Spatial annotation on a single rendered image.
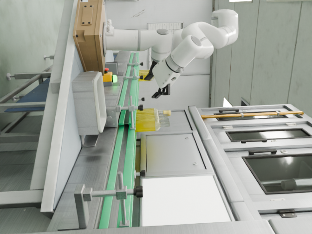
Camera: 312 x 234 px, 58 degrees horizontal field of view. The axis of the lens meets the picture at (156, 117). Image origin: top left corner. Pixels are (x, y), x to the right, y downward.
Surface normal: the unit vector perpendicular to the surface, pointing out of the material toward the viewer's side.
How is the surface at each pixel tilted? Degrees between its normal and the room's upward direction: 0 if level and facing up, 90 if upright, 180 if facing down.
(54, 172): 90
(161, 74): 141
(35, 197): 90
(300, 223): 90
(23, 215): 90
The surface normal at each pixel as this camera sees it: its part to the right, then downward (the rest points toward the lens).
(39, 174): 0.00, -0.53
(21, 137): 0.04, 0.36
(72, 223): -0.04, -0.93
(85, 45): 0.05, 0.85
